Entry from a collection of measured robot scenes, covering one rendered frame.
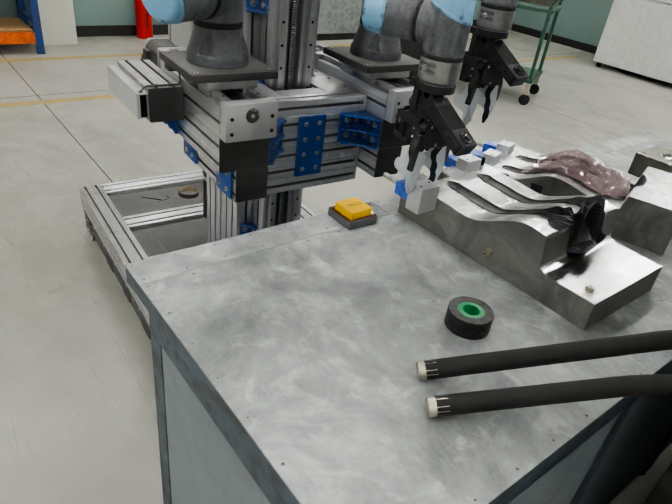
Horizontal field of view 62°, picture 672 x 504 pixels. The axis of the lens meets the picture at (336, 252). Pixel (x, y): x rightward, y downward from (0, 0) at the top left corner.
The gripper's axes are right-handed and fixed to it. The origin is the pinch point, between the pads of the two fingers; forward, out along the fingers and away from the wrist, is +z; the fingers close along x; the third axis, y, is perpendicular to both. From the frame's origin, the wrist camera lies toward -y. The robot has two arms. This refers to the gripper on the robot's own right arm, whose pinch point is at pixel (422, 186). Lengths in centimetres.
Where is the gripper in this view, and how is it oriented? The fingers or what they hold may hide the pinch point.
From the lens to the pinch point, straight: 113.2
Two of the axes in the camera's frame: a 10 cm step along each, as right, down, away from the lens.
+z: -1.2, 8.4, 5.3
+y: -6.1, -4.8, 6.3
